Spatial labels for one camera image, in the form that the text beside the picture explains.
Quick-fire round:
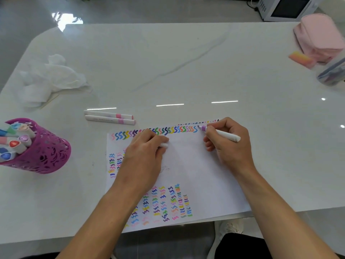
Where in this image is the white marker with purple tip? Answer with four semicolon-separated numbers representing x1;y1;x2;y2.
198;125;241;143

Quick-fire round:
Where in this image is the white marker with pink band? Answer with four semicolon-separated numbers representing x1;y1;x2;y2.
85;115;136;126
84;110;134;121

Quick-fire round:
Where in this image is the bunch of colour-capped markers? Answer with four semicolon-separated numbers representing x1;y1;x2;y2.
0;122;36;163

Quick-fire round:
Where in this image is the purple perforated pen holder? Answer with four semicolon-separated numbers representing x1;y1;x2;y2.
0;118;72;175

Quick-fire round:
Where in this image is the person's white shoe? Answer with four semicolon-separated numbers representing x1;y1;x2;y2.
207;219;245;259

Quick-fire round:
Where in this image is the person's black trouser leg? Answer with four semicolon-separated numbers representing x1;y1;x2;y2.
215;231;273;259

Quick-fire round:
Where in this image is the white paper with coloured squiggles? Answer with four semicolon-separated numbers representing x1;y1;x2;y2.
105;119;253;234

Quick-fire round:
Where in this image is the clear plastic pen container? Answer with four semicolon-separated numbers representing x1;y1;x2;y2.
316;55;345;87

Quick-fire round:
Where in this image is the person's right forearm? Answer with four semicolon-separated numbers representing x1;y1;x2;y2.
232;166;339;259

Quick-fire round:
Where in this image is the pink zip pouch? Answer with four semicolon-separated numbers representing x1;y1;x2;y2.
293;13;345;63

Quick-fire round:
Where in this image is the person's left hand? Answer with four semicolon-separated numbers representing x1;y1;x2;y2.
116;129;170;191

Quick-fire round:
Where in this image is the pink and orange eraser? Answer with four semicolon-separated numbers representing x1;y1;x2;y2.
288;51;316;69

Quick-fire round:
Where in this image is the person's right hand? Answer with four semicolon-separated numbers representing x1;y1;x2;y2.
203;117;257;177

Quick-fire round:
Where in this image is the crumpled white tissue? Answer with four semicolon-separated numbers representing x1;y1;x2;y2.
19;54;91;109

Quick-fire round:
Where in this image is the person's left forearm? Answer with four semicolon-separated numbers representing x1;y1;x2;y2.
55;178;156;259

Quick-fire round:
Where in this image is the white microwave oven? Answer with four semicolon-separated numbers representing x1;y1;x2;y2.
257;0;329;22

